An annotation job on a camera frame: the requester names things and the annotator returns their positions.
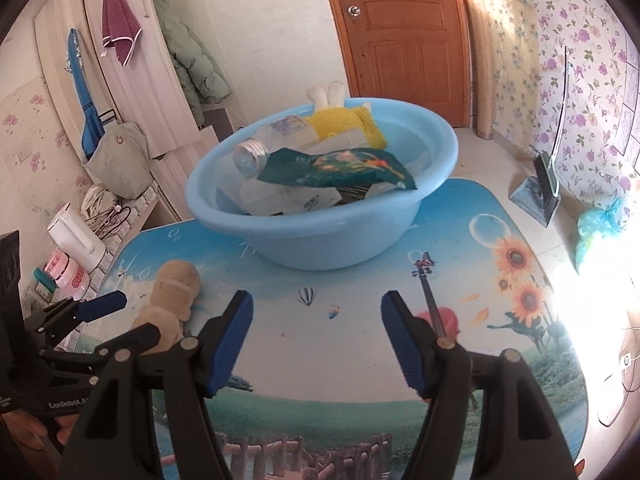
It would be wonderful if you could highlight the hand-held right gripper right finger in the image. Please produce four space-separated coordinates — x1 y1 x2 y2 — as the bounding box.
381 290 583 480

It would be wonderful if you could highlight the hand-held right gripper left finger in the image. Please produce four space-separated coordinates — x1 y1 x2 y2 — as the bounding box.
60 290 255 480

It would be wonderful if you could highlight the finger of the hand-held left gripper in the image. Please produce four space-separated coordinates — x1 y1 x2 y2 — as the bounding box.
22 290 128 347
37 322 162 378

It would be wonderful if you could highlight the beige plush toy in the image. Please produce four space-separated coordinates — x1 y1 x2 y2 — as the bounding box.
132 259 202 356

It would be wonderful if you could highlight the light blue plastic basin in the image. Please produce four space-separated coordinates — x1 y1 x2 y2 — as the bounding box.
185 99 459 272

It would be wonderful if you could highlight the cream tissue pack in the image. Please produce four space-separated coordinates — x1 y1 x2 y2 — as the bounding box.
239 180 343 216

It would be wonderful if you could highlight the black sachet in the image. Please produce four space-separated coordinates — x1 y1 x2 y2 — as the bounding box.
337 184 381 207

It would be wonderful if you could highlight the green snack packet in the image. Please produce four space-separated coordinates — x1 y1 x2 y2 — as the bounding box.
256 147 418 192

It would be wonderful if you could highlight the clear bottle silver cap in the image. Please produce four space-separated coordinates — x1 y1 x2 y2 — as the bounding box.
232 115 321 177

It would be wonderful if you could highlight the white plush toy yellow dress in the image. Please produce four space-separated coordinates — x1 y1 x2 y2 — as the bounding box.
306 82 388 151

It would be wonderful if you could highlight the printed desktop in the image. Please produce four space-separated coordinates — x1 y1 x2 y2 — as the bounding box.
92 178 588 480

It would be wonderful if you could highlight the person's left hand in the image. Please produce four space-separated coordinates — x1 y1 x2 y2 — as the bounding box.
0 410 77 458

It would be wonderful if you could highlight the pink white jar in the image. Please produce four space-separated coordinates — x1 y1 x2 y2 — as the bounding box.
44 250 92 292

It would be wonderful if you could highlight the white kettle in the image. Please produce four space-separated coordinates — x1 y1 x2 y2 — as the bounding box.
47 203 107 273

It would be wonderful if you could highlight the beige tote bag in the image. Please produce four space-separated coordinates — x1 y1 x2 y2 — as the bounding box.
82 122 153 200

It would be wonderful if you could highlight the white wood-grain panel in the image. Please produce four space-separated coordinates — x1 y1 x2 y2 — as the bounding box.
150 127 223 221

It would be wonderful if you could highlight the grey dustpan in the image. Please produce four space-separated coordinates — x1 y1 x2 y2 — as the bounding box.
509 151 562 228

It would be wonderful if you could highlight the blue hanging cloth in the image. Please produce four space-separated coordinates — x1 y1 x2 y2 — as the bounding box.
67 28 106 158

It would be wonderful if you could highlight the blue plastic bag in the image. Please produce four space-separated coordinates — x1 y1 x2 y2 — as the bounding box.
575 197 629 274

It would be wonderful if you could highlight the white wardrobe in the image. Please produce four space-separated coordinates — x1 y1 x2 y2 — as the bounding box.
32 0 241 161

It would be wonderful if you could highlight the green jacket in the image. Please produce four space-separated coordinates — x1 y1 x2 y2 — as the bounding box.
148 0 233 113

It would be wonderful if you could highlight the maroon towel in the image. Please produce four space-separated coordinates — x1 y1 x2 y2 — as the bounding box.
101 0 143 67

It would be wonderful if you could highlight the brown wooden door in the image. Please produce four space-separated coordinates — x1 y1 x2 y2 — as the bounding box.
318 0 473 128

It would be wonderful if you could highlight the rolled bamboo mat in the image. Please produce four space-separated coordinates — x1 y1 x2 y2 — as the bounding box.
455 0 501 141

